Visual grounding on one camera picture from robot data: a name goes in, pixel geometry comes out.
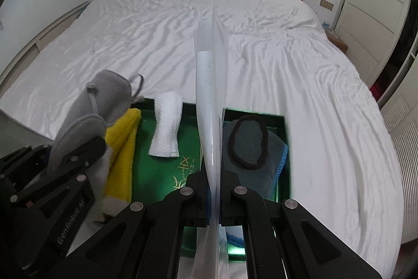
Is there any grey eye mask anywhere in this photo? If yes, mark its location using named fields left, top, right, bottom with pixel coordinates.
left=48, top=70, right=144, bottom=173

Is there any yellow cloth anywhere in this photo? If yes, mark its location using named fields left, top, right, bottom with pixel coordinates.
left=104, top=108, right=142, bottom=203

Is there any green tray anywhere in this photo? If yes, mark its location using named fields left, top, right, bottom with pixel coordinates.
left=132, top=98, right=291, bottom=262

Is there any white bed sheet mattress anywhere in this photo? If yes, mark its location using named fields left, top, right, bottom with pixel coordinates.
left=1, top=0, right=404, bottom=278

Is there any white rolled towel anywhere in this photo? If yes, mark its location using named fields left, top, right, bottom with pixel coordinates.
left=148, top=91, right=183, bottom=158

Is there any teal blue cloth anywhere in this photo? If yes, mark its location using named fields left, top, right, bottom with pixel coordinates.
left=223, top=120, right=288, bottom=200

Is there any black hair band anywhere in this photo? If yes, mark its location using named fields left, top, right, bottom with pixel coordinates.
left=228, top=115, right=269, bottom=171

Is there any white radiator cover cabinet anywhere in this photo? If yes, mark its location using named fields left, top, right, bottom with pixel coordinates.
left=1, top=1, right=89, bottom=79

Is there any right wooden nightstand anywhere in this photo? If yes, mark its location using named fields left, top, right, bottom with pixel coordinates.
left=326, top=32, right=349, bottom=54

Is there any white wardrobe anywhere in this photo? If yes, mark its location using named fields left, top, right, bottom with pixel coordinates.
left=336, top=0, right=417, bottom=243

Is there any right wall switch plate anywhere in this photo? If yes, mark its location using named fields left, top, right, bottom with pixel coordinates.
left=320, top=0, right=334, bottom=11

